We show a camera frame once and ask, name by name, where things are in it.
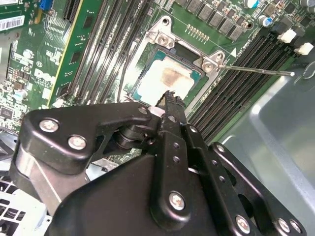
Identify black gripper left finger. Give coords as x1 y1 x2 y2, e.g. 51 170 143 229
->
9 90 192 230

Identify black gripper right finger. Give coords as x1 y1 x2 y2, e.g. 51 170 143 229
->
172 94 308 236

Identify CPU with silver top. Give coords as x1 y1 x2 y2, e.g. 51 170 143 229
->
124 48 205 109

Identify metal CPU socket cover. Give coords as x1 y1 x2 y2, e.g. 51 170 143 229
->
87 157 124 177

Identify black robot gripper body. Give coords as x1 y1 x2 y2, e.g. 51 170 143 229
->
45 155 237 236

